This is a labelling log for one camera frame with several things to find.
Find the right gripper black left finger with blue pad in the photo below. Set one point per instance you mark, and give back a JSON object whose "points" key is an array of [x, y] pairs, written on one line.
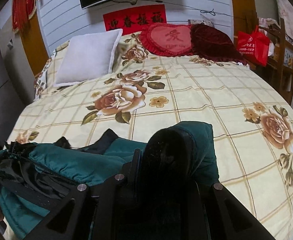
{"points": [[111, 209]]}

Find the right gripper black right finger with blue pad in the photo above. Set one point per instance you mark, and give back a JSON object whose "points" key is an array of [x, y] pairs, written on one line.
{"points": [[224, 217]]}

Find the dark green puffer jacket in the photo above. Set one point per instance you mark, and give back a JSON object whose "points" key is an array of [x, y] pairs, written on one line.
{"points": [[36, 177]]}

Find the floral checked bed sheet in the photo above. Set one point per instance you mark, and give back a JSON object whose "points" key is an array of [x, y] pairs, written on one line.
{"points": [[252, 123]]}

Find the white square pillow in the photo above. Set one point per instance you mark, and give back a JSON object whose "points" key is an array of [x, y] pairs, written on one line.
{"points": [[88, 57]]}

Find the wooden shelf rack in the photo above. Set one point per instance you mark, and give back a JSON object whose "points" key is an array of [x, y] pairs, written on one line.
{"points": [[280, 64]]}

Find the red shopping bag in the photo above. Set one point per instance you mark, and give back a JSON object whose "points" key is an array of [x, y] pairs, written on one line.
{"points": [[254, 47]]}

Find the dark red velvet cushion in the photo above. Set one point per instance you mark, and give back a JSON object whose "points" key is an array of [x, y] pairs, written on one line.
{"points": [[212, 44]]}

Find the red heart-shaped cushion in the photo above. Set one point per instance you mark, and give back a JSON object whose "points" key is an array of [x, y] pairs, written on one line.
{"points": [[168, 40]]}

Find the red calligraphy banner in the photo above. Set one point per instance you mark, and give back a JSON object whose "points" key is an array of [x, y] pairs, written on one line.
{"points": [[134, 19]]}

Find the red tasselled wall hanging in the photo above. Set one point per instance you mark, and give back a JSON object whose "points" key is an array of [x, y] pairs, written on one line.
{"points": [[22, 13]]}

